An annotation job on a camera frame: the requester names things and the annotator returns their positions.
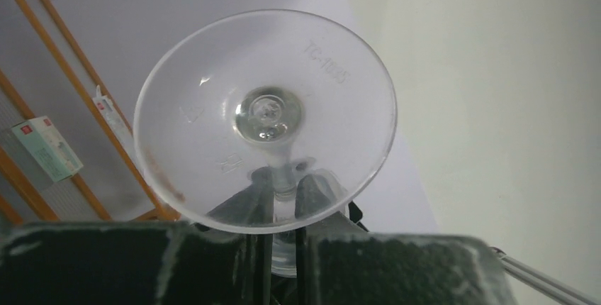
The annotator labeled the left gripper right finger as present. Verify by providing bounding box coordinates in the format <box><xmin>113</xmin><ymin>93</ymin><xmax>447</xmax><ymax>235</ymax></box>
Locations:
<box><xmin>296</xmin><ymin>213</ymin><xmax>515</xmax><ymax>304</ymax></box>

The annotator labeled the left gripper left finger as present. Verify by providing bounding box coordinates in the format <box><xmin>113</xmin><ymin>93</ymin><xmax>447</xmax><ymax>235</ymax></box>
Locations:
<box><xmin>1</xmin><ymin>221</ymin><xmax>271</xmax><ymax>304</ymax></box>

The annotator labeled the clear wine glass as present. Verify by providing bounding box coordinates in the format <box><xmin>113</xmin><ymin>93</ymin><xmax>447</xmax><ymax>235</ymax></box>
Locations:
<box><xmin>133</xmin><ymin>9</ymin><xmax>398</xmax><ymax>278</ymax></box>

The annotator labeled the white blister package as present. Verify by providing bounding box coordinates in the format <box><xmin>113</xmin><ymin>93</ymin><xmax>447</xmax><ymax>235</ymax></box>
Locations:
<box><xmin>92</xmin><ymin>85</ymin><xmax>140</xmax><ymax>169</ymax></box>

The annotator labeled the small teal box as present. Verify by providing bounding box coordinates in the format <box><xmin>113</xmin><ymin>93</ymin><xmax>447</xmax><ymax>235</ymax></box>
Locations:
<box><xmin>10</xmin><ymin>116</ymin><xmax>84</xmax><ymax>184</ymax></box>

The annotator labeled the orange wooden shelf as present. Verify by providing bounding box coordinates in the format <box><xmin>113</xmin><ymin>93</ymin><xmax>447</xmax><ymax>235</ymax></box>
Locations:
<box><xmin>1</xmin><ymin>0</ymin><xmax>181</xmax><ymax>221</ymax></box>

